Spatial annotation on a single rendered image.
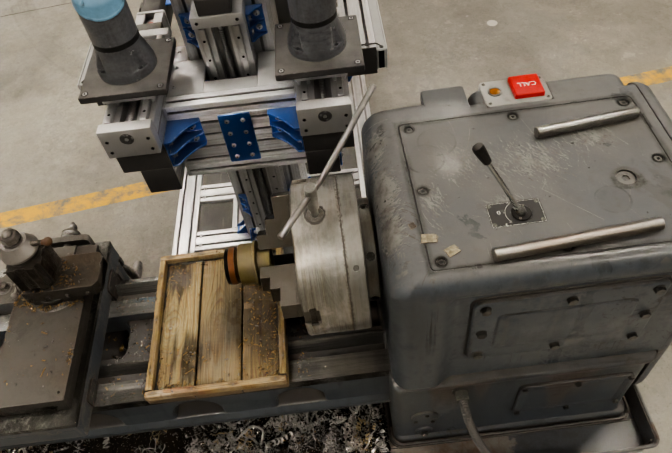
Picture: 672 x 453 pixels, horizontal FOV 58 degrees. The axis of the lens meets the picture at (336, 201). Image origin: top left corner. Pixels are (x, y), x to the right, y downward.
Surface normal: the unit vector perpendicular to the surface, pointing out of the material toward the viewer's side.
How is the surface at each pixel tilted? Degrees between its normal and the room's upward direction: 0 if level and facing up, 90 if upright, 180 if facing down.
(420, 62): 0
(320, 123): 90
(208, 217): 0
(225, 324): 0
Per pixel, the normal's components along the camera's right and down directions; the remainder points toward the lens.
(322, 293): 0.04, 0.37
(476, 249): -0.09, -0.64
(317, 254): -0.02, -0.09
